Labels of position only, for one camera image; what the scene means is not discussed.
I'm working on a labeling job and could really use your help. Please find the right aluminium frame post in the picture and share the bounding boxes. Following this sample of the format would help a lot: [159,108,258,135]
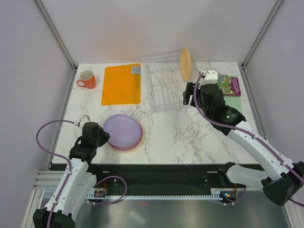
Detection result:
[240,0,285,69]

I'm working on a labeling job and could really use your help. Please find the aluminium frame post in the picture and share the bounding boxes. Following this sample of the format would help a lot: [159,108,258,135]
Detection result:
[240,0,285,69]
[33,0,77,72]

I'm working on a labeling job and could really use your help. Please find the purple plate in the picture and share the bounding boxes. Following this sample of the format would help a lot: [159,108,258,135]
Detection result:
[103,114,143,151]

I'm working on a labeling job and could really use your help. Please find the purple children's book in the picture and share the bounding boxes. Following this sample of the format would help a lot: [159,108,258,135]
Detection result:
[217,76,241,97]

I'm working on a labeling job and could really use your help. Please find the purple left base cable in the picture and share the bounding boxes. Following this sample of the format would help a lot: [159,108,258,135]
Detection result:
[87,175,129,205]

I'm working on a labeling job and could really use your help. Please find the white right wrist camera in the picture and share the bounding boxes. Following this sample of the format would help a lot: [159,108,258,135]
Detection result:
[200,68,218,86]

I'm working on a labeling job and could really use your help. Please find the orange ceramic mug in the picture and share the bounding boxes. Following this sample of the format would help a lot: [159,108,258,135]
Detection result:
[76,70,96,89]

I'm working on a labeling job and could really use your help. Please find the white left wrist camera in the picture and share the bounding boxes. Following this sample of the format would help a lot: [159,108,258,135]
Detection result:
[74,114,91,128]

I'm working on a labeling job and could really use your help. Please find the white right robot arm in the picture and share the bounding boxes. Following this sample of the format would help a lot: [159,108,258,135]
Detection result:
[183,82,304,206]

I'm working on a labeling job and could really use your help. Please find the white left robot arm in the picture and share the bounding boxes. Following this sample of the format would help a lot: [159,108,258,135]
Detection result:
[33,122,110,228]

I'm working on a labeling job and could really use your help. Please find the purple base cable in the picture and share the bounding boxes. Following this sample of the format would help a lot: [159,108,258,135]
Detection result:
[87,175,129,205]
[213,182,249,206]

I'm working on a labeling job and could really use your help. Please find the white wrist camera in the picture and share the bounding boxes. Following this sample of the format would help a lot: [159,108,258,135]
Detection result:
[200,68,218,86]
[74,114,91,128]

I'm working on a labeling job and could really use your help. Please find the white cable duct strip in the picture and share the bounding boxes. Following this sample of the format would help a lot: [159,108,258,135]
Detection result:
[86,188,237,200]

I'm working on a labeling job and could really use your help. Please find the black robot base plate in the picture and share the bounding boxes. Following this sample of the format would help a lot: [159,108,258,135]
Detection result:
[88,164,244,196]

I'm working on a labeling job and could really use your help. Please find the green cutting mat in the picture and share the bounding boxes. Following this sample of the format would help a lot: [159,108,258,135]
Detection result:
[224,96,243,113]

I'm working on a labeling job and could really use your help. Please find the orange cutting mat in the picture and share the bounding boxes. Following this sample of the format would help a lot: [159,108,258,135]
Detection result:
[101,63,141,106]

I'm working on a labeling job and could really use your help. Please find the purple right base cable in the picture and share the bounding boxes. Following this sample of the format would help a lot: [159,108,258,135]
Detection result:
[213,182,249,206]

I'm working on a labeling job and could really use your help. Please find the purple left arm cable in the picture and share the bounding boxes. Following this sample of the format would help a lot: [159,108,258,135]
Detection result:
[36,120,76,228]

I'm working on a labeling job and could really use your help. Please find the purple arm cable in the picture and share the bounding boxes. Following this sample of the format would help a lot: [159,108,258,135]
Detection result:
[193,72,304,207]
[36,120,76,228]

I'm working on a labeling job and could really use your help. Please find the light yellow plate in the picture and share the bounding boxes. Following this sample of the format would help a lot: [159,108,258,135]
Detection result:
[122,148,139,154]

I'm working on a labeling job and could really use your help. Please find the clear wire dish rack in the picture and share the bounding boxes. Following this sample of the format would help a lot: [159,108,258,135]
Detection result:
[142,48,200,113]

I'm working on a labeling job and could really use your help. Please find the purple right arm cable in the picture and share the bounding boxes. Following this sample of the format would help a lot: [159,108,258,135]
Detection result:
[193,72,304,207]

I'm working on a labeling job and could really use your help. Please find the left aluminium frame post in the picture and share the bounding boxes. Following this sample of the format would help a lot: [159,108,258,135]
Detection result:
[33,0,77,72]

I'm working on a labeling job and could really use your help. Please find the pink plate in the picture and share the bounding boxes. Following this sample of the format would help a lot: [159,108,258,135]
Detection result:
[108,127,143,152]

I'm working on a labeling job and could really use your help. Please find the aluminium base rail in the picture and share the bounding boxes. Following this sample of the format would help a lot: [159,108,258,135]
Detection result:
[33,170,293,190]

